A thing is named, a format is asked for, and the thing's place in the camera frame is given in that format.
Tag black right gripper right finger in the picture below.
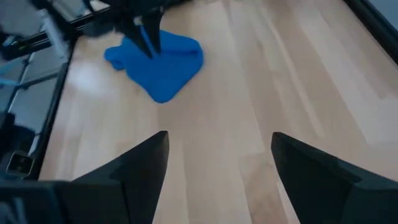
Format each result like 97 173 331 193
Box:
271 131 398 224

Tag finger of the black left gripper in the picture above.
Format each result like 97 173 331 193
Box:
143 7 164 55
119 18 154 59

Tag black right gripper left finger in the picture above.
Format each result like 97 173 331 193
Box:
73 130 170 224

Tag blue microfiber towel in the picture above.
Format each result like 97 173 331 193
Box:
104 28 205 104

